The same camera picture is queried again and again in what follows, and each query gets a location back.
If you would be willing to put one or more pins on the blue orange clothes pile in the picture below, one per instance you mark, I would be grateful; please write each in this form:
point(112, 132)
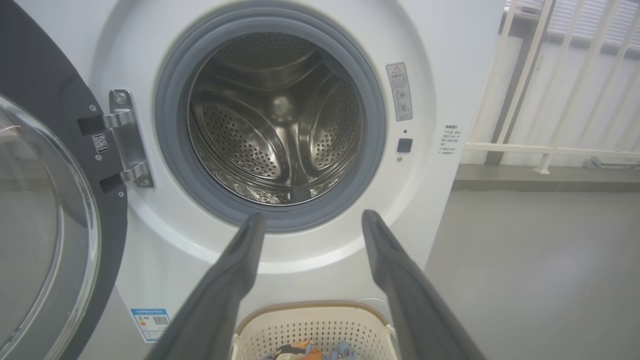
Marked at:
point(297, 351)

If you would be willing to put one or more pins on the printed text label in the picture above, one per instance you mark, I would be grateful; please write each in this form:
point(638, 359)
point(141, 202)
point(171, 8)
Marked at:
point(449, 140)

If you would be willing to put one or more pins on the grey warning sticker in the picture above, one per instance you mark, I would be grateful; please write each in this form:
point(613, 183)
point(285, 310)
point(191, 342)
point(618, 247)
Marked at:
point(399, 92)

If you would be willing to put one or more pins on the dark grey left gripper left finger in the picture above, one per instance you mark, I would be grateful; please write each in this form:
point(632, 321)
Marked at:
point(215, 300)

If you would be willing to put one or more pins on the silver metal door hinge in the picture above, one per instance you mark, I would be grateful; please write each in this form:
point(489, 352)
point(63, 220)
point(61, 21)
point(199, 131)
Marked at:
point(127, 140)

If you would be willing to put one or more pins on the white front-load washing machine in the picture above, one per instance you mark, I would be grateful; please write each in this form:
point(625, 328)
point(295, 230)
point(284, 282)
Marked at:
point(440, 50)

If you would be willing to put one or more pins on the blue energy label sticker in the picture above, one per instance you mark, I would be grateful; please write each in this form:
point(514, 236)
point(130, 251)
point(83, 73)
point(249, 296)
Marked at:
point(150, 324)

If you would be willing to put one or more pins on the stainless steel washing machine drum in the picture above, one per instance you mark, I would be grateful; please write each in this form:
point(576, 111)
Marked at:
point(250, 145)

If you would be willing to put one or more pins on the dark round washer door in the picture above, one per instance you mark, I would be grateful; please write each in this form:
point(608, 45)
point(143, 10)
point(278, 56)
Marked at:
point(35, 65)

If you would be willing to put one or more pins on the small QR code sticker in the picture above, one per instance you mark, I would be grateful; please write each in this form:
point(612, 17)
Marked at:
point(101, 142)

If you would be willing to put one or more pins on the white metal railing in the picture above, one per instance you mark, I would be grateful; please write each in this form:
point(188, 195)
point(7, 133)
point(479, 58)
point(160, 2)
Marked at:
point(520, 148)

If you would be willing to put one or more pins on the cream perforated laundry basket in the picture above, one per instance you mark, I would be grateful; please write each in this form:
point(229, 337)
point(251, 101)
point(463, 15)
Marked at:
point(320, 325)

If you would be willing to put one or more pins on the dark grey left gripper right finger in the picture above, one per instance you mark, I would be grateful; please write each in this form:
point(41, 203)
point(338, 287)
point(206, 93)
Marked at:
point(410, 300)

